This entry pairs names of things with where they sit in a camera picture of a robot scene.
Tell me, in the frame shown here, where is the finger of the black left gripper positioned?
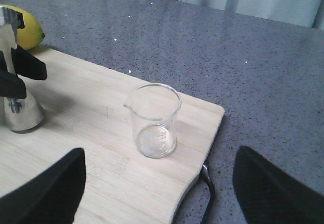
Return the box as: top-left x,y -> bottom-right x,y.
11,46 -> 47,80
0,70 -> 27,99

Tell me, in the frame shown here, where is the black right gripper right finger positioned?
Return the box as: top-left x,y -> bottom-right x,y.
232,146 -> 323,223

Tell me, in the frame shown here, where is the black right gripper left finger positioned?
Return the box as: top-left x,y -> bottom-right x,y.
1,148 -> 86,223

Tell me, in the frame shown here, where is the steel double jigger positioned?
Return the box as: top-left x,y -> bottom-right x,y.
1,6 -> 47,132

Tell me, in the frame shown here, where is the clear glass beaker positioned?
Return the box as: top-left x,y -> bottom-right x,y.
124,83 -> 182,159

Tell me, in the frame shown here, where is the yellow lemon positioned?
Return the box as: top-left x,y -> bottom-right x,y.
1,4 -> 46,50

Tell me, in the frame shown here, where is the light wooden cutting board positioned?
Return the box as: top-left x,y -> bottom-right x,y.
1,46 -> 224,223

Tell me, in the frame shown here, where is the black cutting board strap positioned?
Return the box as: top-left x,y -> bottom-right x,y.
199,162 -> 216,224

